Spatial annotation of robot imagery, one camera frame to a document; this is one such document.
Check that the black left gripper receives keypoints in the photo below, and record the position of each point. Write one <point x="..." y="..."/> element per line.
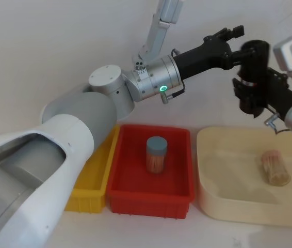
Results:
<point x="202" y="58"/>

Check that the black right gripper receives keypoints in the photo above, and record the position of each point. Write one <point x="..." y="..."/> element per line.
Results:
<point x="280" y="91"/>

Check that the white and grey left robot arm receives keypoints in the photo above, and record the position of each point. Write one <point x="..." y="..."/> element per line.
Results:
<point x="58" y="144"/>

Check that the clear lidless toothpick jar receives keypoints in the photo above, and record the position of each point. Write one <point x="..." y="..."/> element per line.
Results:
<point x="275" y="168"/>

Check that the cream plastic tray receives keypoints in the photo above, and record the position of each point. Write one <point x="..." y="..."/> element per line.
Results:
<point x="228" y="175"/>

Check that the toothpick jar with grey lid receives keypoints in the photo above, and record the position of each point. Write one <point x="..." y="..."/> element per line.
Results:
<point x="156" y="155"/>

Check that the red plastic bin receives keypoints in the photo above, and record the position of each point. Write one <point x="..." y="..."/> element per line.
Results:
<point x="151" y="186"/>

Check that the yellow plastic bin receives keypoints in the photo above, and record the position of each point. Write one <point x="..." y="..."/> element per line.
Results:
<point x="94" y="180"/>

